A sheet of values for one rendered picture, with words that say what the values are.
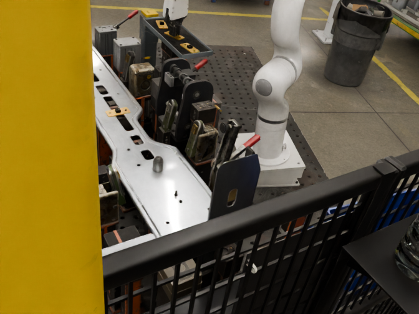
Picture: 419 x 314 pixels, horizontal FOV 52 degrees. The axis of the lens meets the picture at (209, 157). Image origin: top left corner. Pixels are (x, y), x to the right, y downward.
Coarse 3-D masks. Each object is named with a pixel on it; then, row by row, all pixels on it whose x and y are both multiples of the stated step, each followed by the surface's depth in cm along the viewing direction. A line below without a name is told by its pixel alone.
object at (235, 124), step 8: (232, 120) 121; (224, 128) 118; (232, 128) 120; (224, 136) 123; (232, 136) 120; (224, 144) 125; (232, 144) 122; (224, 152) 124; (216, 160) 127; (224, 160) 125; (216, 168) 130
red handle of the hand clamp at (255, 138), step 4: (256, 136) 128; (260, 136) 129; (248, 140) 128; (252, 140) 128; (256, 140) 128; (244, 144) 128; (248, 144) 128; (252, 144) 128; (240, 148) 128; (244, 148) 128; (236, 152) 128; (240, 152) 128; (232, 156) 128; (236, 156) 128
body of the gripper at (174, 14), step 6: (168, 0) 163; (174, 0) 163; (180, 0) 165; (186, 0) 168; (168, 6) 164; (174, 6) 164; (180, 6) 166; (186, 6) 169; (168, 12) 165; (174, 12) 166; (180, 12) 168; (186, 12) 171; (174, 18) 167
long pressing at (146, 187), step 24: (96, 72) 177; (96, 96) 162; (120, 96) 164; (96, 120) 151; (120, 144) 141; (144, 144) 143; (120, 168) 132; (144, 168) 133; (168, 168) 134; (192, 168) 135; (144, 192) 125; (168, 192) 126; (192, 192) 127; (144, 216) 118; (168, 216) 119; (192, 216) 120
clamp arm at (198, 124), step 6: (198, 120) 138; (198, 126) 138; (204, 126) 138; (192, 132) 139; (198, 132) 138; (192, 138) 141; (192, 144) 141; (186, 150) 143; (192, 150) 142; (192, 156) 143
